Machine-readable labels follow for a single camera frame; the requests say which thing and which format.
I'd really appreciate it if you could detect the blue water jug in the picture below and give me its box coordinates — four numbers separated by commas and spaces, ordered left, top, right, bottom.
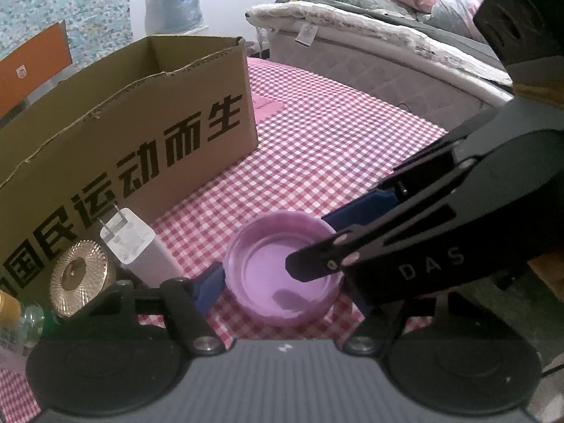
156, 0, 204, 35

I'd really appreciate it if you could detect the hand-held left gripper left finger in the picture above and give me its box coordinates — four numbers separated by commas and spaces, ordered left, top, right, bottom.
86, 262, 227, 357

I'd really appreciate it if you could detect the grey blanket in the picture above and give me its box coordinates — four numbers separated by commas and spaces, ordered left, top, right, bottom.
304, 0, 494, 45

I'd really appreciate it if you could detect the quilted bed mattress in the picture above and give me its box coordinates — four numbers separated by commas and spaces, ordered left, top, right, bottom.
247, 2, 516, 142

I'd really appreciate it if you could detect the printed appliance carton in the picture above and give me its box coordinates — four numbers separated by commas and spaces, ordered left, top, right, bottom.
0, 20, 73, 117

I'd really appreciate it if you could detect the white charger plug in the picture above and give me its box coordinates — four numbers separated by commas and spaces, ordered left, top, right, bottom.
99, 207, 183, 280

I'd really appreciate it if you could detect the patterned wall cloth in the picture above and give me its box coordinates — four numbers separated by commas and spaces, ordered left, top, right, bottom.
0, 0, 144, 68

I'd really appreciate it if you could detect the white fleece mattress pad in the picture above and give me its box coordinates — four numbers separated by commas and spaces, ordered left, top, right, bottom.
249, 0, 514, 86

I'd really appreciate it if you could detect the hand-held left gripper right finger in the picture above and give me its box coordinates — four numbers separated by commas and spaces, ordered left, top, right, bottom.
344, 290, 424, 357

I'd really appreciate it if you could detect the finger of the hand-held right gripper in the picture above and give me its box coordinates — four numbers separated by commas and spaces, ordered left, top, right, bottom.
321, 108, 516, 232
286, 163, 477, 283

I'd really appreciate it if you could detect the white plastic bottle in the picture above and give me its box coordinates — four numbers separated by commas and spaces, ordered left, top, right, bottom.
0, 326, 27, 360

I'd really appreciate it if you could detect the purple plastic lid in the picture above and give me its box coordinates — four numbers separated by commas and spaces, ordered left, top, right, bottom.
222, 211, 344, 327

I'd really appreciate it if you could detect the gold round lid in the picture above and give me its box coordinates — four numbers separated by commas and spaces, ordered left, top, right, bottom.
48, 239, 119, 320

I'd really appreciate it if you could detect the green glass dropper bottle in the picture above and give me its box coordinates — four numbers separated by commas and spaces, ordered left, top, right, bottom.
0, 290, 60, 352

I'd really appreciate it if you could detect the brown cardboard box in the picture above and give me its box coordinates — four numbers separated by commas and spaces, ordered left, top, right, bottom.
0, 35, 258, 283

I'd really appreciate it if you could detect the red checkered tablecloth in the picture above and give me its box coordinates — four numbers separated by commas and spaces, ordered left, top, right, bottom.
0, 57, 448, 410

